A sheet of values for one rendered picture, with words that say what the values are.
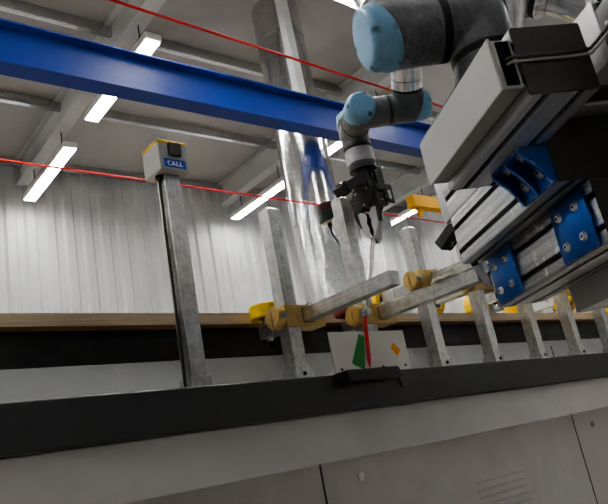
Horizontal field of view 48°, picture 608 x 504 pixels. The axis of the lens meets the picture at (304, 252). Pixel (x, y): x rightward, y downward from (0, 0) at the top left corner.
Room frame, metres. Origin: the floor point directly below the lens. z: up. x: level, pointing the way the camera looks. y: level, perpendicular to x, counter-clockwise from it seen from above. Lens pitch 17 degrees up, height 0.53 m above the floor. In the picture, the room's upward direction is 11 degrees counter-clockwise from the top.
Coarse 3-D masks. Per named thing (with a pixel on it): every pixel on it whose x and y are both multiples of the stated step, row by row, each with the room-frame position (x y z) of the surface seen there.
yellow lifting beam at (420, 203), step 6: (408, 198) 5.94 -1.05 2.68; (414, 198) 5.91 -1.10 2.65; (420, 198) 5.96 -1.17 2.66; (426, 198) 6.02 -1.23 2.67; (432, 198) 6.08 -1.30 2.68; (408, 204) 5.95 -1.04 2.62; (414, 204) 5.90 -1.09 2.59; (420, 204) 5.95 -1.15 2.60; (426, 204) 6.01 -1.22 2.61; (432, 204) 6.06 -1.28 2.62; (438, 204) 6.12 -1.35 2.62; (420, 210) 5.99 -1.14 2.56; (426, 210) 6.10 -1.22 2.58; (432, 210) 6.14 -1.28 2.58; (438, 210) 6.17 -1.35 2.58; (420, 216) 5.98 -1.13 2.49
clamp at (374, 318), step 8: (360, 304) 1.63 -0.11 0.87; (376, 304) 1.65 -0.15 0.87; (384, 304) 1.67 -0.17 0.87; (352, 312) 1.62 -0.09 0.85; (376, 312) 1.65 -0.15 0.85; (352, 320) 1.63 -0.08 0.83; (360, 320) 1.62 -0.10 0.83; (368, 320) 1.63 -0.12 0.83; (376, 320) 1.65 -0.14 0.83; (384, 320) 1.67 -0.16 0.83; (392, 320) 1.69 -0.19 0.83
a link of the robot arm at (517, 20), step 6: (510, 0) 1.21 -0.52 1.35; (516, 0) 1.22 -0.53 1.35; (522, 0) 1.22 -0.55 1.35; (510, 6) 1.22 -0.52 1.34; (516, 6) 1.22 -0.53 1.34; (522, 6) 1.23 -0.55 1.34; (510, 12) 1.22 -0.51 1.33; (516, 12) 1.22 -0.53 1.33; (522, 12) 1.23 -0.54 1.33; (510, 18) 1.22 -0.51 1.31; (516, 18) 1.22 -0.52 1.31; (522, 18) 1.23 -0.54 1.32; (516, 24) 1.22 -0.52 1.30; (522, 24) 1.23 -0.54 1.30
